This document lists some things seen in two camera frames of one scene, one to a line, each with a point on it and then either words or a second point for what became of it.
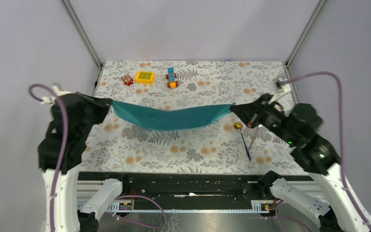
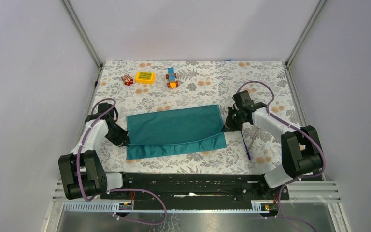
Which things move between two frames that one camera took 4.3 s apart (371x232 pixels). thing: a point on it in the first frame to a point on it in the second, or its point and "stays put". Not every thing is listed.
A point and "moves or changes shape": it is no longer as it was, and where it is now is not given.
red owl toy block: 127,80 stays put
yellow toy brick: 147,77 stays put
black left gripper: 102,105 to 120,141
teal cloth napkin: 169,119 moves or changes shape
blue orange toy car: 171,76 stays put
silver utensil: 254,136 stays put
